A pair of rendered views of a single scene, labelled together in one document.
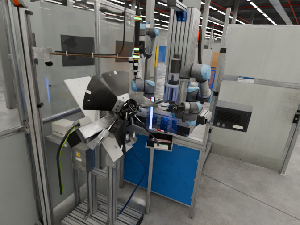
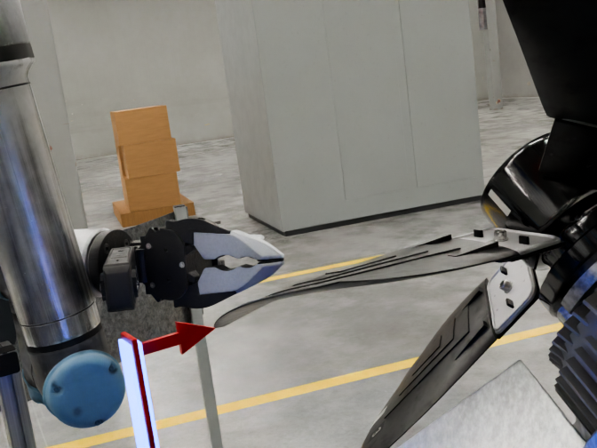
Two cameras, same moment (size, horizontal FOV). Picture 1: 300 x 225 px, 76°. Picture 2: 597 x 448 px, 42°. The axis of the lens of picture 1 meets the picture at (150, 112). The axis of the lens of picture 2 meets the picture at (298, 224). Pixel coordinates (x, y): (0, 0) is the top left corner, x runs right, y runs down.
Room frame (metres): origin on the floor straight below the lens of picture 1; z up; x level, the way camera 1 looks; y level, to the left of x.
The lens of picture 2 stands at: (2.10, 0.39, 1.35)
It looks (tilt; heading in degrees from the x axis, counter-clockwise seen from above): 11 degrees down; 216
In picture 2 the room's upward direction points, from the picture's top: 7 degrees counter-clockwise
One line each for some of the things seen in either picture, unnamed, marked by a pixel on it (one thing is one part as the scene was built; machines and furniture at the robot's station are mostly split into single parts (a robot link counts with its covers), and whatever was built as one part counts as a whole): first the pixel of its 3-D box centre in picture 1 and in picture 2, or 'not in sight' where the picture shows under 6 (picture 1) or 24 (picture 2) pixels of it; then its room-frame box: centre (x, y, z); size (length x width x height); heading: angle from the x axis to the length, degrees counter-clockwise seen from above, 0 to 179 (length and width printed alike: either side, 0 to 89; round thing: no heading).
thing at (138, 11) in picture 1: (136, 41); not in sight; (1.43, 0.13, 1.66); 0.04 x 0.04 x 0.46
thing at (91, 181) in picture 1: (90, 168); not in sight; (1.45, 0.49, 0.58); 0.09 x 0.05 x 1.15; 156
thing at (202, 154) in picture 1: (197, 185); not in sight; (1.54, -0.50, 0.39); 0.04 x 0.04 x 0.78; 66
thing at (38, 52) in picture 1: (42, 52); not in sight; (1.32, 0.74, 1.54); 0.10 x 0.07 x 0.09; 101
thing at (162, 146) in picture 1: (160, 140); not in sight; (1.54, -0.11, 0.85); 0.22 x 0.17 x 0.07; 82
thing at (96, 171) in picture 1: (101, 173); not in sight; (1.40, 0.38, 0.56); 0.19 x 0.04 x 0.04; 66
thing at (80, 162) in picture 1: (82, 157); not in sight; (1.37, 0.53, 0.73); 0.15 x 0.09 x 0.22; 66
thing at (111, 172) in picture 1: (112, 188); not in sight; (1.36, 0.28, 0.46); 0.09 x 0.05 x 0.91; 156
